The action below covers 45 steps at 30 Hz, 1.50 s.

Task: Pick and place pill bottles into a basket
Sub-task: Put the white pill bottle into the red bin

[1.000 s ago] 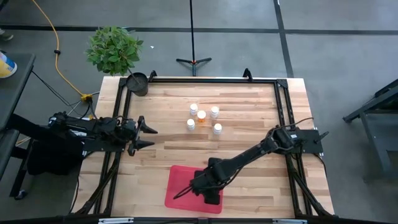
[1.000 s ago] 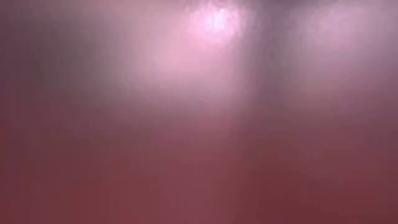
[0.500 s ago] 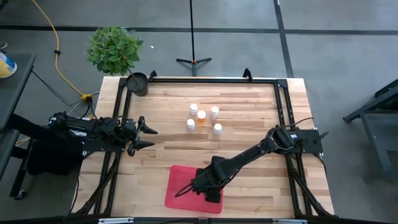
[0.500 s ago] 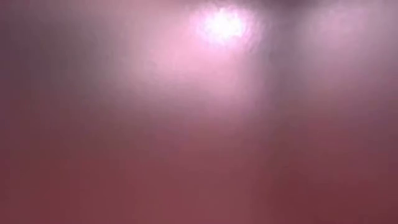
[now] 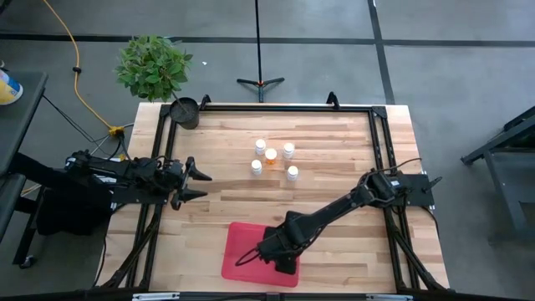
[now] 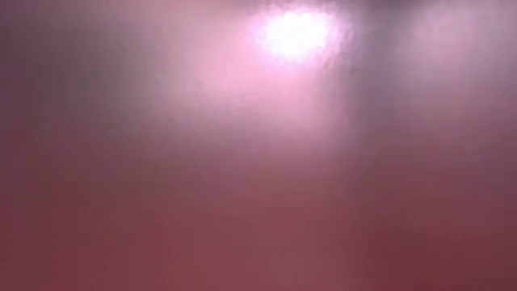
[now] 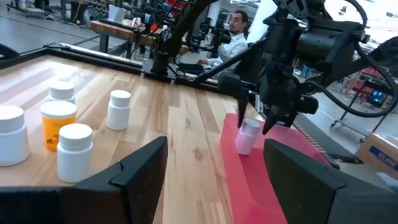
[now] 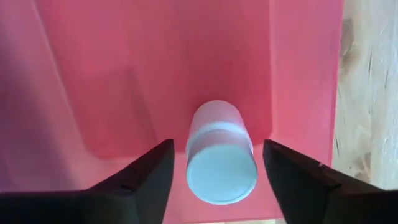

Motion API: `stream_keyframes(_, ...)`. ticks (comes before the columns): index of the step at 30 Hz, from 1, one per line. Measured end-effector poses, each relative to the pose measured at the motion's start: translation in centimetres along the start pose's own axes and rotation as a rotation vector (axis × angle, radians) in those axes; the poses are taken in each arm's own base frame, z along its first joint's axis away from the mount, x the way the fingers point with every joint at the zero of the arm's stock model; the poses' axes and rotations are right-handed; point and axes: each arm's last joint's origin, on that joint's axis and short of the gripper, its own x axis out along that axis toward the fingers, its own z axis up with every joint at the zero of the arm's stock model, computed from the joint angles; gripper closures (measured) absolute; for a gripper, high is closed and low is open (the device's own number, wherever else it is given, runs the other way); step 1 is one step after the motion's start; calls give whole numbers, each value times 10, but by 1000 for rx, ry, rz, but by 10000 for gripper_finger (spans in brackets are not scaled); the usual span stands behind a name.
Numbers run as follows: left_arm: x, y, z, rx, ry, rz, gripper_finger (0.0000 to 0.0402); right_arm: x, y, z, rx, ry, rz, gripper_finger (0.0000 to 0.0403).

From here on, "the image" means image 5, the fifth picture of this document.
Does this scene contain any black aluminium table frame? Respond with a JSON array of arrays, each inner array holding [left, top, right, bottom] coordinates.
[[99, 92, 448, 293]]

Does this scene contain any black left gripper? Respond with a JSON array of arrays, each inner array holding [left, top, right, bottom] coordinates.
[[157, 156, 213, 210]]

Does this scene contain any dark grey side table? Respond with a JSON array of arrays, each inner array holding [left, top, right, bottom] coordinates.
[[0, 70, 49, 176]]

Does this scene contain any silver metal bracket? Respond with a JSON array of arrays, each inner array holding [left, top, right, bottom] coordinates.
[[131, 292, 181, 301], [365, 293, 414, 301]]

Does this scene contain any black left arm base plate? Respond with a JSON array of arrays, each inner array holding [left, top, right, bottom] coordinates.
[[110, 183, 172, 206]]

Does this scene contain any black power cable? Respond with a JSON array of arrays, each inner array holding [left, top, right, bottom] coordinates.
[[41, 94, 135, 160]]

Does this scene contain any black tripod stand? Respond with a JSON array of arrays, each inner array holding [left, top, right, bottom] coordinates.
[[237, 0, 285, 104]]

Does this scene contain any dark metal bench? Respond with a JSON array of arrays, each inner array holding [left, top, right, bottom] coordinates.
[[461, 106, 535, 243]]

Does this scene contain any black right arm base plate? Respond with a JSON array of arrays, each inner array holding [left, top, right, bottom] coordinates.
[[390, 172, 443, 208]]

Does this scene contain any potted green plant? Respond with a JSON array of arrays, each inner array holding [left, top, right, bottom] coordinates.
[[115, 34, 201, 130]]

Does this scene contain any yellow and blue container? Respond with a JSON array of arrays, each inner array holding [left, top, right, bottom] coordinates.
[[0, 69, 24, 106]]

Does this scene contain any black box under table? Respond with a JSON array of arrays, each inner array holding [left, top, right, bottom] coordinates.
[[35, 187, 114, 236]]

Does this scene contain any red plastic basket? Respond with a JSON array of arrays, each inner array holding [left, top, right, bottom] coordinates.
[[221, 221, 301, 288]]

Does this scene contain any yellow extension cable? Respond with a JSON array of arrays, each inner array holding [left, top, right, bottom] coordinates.
[[41, 0, 126, 137]]

